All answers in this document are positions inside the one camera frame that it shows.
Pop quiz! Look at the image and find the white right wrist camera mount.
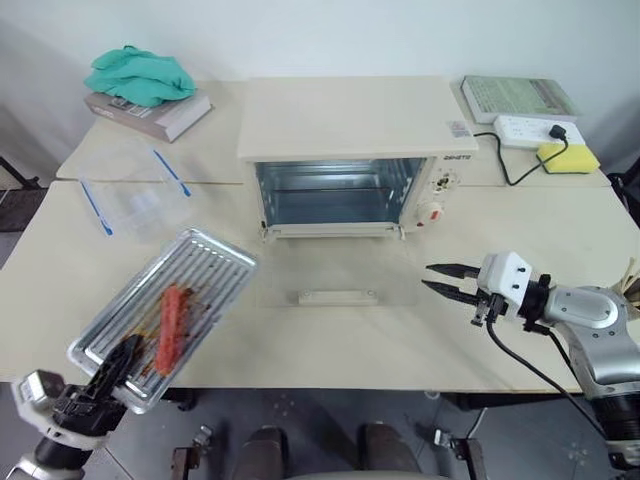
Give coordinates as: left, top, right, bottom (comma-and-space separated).
476, 250, 540, 320

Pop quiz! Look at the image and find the dark rounded shape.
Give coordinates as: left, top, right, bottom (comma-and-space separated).
233, 424, 290, 480

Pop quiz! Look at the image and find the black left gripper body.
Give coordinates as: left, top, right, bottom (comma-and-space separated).
52, 367, 127, 436

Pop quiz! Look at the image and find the cream toaster oven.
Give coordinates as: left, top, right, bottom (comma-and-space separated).
235, 76, 479, 242

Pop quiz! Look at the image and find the green cloth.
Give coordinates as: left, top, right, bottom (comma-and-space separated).
82, 44, 199, 108

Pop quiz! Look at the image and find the clear plastic food container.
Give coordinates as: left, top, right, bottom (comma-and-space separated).
74, 143, 197, 242

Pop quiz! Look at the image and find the black frame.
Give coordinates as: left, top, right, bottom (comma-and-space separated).
0, 156, 42, 234

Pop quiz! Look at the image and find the thick grey book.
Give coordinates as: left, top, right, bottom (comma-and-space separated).
82, 91, 215, 145

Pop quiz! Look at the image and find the cream oven door handle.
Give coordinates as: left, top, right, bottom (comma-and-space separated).
298, 289, 378, 305

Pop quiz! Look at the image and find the black power cord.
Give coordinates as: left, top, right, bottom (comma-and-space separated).
471, 130, 565, 188

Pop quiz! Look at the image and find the cream oven knob red mark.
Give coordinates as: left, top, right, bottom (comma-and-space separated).
416, 200, 447, 228

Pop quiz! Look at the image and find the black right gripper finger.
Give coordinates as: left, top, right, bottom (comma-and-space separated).
420, 279, 480, 308
425, 262, 481, 282

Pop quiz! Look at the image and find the brown stand foot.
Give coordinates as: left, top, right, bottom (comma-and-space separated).
171, 446, 197, 480
451, 436, 485, 480

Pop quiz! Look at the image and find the red sausage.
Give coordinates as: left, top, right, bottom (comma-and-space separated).
154, 284, 194, 377

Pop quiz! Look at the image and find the ribbed metal baking tray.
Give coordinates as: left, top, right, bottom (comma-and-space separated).
66, 227, 259, 416

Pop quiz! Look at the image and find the glass toaster oven door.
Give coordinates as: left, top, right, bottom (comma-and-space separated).
256, 224, 419, 309

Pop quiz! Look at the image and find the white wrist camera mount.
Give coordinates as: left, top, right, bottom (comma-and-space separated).
476, 250, 540, 320
11, 369, 110, 451

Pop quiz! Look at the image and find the yellow sponge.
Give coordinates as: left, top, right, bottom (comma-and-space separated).
535, 142, 600, 177

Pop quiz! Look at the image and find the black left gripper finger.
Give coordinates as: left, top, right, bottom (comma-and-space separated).
106, 333, 145, 390

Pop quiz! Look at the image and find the blue container clip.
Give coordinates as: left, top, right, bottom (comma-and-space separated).
151, 148, 193, 198
79, 180, 115, 237

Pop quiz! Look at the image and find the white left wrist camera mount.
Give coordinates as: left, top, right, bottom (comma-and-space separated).
11, 369, 110, 451

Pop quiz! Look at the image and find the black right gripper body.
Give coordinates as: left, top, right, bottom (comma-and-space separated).
462, 268, 510, 328

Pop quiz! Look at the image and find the white power strip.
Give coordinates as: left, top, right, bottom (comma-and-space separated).
491, 114, 587, 150

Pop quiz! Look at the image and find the green and white book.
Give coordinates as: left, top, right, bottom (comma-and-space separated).
459, 74, 580, 125

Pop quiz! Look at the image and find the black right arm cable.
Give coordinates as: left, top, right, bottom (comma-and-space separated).
483, 309, 624, 444

